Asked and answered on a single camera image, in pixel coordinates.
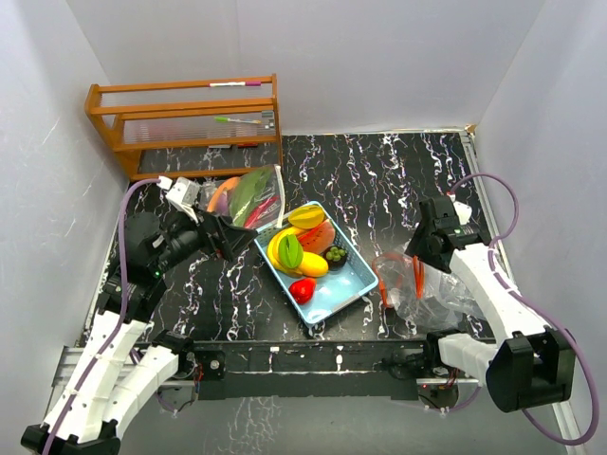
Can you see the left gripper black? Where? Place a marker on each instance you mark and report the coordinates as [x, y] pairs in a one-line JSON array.
[[229, 239]]

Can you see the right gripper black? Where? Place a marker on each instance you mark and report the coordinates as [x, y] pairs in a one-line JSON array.
[[416, 248]]

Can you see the purple eggplant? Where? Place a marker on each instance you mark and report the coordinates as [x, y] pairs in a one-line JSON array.
[[223, 204]]

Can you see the red chili pepper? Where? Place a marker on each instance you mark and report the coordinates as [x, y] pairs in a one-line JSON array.
[[259, 211]]

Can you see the white dotted zip bag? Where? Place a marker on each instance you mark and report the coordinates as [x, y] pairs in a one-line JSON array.
[[275, 187]]

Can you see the watermelon slice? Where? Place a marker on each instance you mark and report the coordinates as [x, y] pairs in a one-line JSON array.
[[319, 238]]

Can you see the yellow mango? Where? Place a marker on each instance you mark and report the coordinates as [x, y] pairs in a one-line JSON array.
[[313, 265]]

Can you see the dark purple mangosteen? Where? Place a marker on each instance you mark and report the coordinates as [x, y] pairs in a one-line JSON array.
[[336, 257]]

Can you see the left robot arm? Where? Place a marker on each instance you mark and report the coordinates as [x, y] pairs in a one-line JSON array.
[[98, 402]]

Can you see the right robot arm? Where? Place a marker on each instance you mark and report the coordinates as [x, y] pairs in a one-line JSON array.
[[530, 364]]

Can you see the clear bag orange zipper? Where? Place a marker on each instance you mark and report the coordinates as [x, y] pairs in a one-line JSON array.
[[428, 298]]

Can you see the yellow banana bunch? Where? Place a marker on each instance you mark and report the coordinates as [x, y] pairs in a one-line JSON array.
[[273, 251]]

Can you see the yellow starfruit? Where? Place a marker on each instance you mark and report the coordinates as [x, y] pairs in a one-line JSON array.
[[306, 217]]

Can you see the wooden shelf rack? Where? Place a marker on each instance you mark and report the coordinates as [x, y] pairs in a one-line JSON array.
[[133, 119]]

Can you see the green pen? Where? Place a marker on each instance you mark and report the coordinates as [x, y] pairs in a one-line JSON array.
[[238, 120]]

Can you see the pink white pen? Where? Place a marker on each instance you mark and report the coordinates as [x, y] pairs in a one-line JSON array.
[[235, 84]]

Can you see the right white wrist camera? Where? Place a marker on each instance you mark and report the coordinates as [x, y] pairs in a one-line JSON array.
[[462, 210]]

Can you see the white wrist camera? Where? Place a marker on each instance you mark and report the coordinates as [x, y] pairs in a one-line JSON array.
[[182, 194], [462, 210]]

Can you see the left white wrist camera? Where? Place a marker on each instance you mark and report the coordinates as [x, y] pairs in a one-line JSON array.
[[182, 194]]

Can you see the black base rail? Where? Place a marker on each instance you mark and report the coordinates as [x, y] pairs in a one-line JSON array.
[[318, 368]]

